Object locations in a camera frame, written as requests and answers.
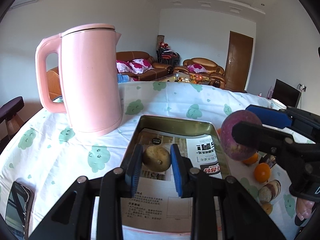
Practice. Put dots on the stacked dark chairs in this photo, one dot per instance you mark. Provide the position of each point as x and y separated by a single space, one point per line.
168 57

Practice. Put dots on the small brown potato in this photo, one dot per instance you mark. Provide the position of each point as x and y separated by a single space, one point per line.
156 158

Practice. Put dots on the black monitor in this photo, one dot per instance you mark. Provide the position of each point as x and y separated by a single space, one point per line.
286 94

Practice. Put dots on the dark purple stool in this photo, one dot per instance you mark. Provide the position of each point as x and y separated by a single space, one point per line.
9 114

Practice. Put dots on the brown wooden door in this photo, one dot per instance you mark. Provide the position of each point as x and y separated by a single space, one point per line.
238 61

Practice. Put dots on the right hand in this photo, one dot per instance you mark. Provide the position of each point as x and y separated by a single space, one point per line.
303 210

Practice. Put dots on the brown leather armchair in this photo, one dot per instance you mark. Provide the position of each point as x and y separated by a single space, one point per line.
204 67

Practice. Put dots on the black smartphone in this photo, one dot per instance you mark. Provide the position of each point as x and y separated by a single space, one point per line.
18 210

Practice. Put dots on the pink electric kettle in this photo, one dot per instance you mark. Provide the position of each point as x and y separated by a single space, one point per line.
88 77

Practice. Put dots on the pink flowered pillow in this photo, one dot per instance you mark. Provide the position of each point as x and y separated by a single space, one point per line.
140 66
197 68

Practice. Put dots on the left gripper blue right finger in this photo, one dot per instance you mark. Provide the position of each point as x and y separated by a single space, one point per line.
180 166

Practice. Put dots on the pink tin box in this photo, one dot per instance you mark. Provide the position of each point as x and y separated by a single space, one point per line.
179 127

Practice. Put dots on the white cloud-print tablecloth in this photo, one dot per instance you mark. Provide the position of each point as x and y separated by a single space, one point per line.
47 155

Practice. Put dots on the orange tangerine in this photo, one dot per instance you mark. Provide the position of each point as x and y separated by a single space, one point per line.
252 160
262 172
267 207

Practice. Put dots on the printed paper leaflet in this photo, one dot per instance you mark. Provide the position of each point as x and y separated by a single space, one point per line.
156 205

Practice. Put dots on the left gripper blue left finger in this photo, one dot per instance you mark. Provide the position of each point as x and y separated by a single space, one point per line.
133 171

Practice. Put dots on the coffee table with fruit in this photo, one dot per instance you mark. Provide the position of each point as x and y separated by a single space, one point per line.
195 79

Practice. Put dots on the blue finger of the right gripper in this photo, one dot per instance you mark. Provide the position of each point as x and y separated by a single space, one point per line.
261 138
271 117

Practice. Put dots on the brown leather sofa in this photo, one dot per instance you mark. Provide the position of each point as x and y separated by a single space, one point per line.
159 69

